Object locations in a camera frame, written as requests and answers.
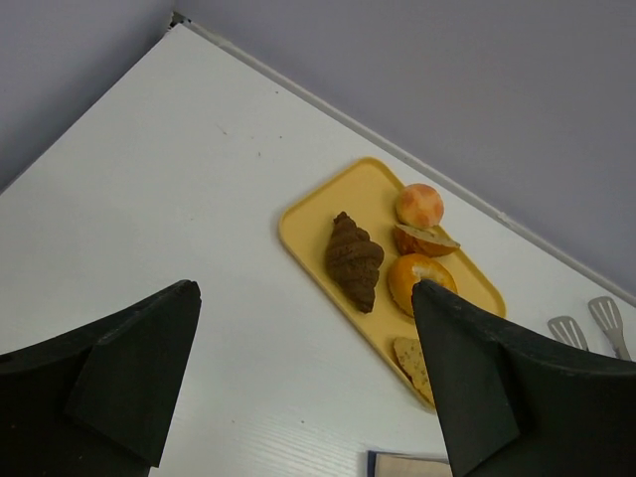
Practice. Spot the metal tongs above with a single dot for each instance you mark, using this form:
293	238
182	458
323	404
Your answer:
606	315

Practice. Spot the orange bagel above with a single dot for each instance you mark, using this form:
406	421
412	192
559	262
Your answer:
408	270

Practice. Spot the halved brown bread wedge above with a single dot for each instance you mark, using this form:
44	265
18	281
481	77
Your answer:
427	242

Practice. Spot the chocolate croissant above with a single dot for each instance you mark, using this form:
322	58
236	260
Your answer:
353	261

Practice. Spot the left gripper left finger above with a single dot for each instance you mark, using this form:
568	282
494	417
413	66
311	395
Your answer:
99	400

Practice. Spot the metal table edge rail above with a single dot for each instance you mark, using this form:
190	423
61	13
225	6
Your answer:
529	105

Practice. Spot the blue beige placemat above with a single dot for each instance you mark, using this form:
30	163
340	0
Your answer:
384	464

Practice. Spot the round pink bread roll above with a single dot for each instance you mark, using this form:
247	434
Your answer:
419	206

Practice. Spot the seeded bread slice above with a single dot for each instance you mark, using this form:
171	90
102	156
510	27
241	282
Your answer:
410	359

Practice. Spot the yellow tray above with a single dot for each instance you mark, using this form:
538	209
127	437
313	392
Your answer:
367	192

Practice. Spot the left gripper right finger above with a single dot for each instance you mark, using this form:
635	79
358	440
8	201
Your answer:
512	402

